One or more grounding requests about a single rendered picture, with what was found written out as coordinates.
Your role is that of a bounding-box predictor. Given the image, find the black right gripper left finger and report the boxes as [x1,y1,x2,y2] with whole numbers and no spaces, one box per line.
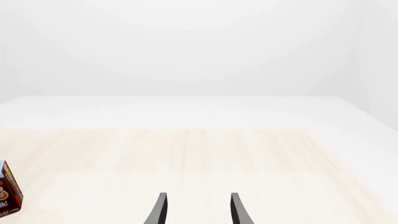
[143,192,168,224]

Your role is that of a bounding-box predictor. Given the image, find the brown printed food box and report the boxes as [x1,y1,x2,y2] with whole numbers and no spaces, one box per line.
[0,160,24,218]

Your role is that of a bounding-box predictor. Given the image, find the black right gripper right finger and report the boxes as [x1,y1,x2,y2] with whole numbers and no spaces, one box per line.
[230,192,255,224]

